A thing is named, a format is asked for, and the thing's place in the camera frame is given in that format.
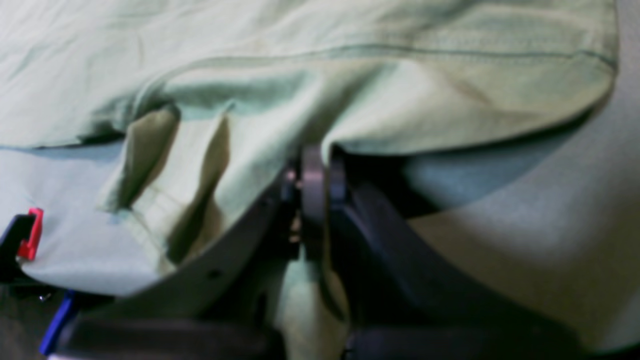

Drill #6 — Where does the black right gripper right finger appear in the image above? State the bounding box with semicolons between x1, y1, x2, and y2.
327;150;586;360

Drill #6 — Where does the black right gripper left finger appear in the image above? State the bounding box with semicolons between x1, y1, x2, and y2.
51;145;326;360

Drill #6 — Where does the light green T-shirt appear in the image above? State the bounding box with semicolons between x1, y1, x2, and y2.
0;0;618;360

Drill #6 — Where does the blue black bar clamp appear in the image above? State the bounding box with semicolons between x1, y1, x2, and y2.
0;207;78;357

